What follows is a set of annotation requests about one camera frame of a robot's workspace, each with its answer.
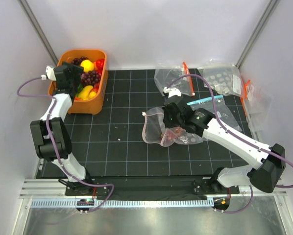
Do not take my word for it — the red bell pepper toy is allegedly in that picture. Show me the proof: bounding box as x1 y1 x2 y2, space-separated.
95 58 105 70

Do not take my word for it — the orange plastic fruit bin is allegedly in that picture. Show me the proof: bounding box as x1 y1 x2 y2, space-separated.
48 49 108 115

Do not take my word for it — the orange zip clear bag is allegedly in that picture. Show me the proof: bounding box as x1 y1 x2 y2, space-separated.
154 62 195 96

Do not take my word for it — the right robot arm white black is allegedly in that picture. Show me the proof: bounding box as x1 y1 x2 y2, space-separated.
162 95 286 194

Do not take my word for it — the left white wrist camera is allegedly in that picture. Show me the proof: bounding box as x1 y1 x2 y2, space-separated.
41 66 56 81

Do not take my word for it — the small red grape bunch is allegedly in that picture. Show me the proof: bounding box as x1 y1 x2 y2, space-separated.
161 127 183 145

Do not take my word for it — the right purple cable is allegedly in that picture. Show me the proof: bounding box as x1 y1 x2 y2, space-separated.
165 74 293 213

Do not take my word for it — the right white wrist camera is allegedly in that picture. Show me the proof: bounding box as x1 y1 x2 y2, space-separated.
163 87 182 98

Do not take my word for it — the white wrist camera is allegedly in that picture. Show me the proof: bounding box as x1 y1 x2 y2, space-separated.
163 87 182 98
41 66 56 81

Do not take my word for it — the yellow mango toy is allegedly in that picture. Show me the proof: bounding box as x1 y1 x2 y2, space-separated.
77 85 94 100

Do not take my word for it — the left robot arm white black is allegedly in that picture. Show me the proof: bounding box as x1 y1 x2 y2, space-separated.
30 62 94 196

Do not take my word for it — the orange zip bag at right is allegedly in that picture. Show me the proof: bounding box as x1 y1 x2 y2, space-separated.
241 75 272 132

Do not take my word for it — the yellow lemon toy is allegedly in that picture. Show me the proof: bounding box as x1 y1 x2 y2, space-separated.
80 59 95 73

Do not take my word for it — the small dark grape bunch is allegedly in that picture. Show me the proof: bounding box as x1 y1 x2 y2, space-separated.
71 56 88 66

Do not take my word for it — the black grid mat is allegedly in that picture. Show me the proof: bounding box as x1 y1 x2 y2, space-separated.
36 69 269 177

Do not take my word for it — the pink zip dotted bag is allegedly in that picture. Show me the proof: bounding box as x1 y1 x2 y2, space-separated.
142 107 203 147

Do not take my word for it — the large dark grape bunch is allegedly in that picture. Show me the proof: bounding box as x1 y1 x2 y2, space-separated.
81 71 101 87

